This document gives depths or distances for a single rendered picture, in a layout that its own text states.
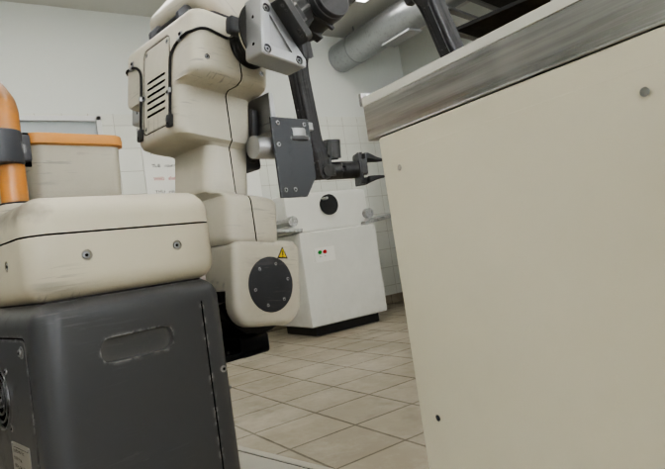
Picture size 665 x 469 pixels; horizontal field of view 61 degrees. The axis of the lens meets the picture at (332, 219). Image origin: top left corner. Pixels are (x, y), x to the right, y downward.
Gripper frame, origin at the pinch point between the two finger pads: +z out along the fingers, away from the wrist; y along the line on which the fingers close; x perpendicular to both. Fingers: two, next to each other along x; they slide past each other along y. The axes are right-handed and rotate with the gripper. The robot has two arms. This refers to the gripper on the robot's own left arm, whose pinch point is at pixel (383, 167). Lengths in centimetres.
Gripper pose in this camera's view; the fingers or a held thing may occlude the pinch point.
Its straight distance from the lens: 187.0
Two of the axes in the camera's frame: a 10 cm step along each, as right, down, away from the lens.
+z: 9.6, -0.7, 2.7
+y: -1.0, -9.9, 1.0
